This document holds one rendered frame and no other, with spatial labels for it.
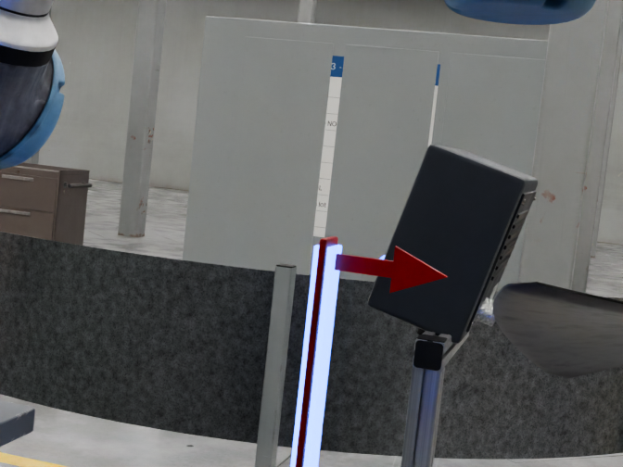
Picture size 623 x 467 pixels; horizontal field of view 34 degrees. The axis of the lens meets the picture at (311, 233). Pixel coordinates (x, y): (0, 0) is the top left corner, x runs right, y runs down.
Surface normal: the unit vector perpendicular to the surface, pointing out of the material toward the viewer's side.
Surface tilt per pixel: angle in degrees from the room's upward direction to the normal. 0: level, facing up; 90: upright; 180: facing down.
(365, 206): 90
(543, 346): 157
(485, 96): 90
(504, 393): 90
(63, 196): 90
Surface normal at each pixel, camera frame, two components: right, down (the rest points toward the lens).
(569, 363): 0.00, 0.92
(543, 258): -0.29, 0.05
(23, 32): 0.80, -0.16
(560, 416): 0.44, 0.12
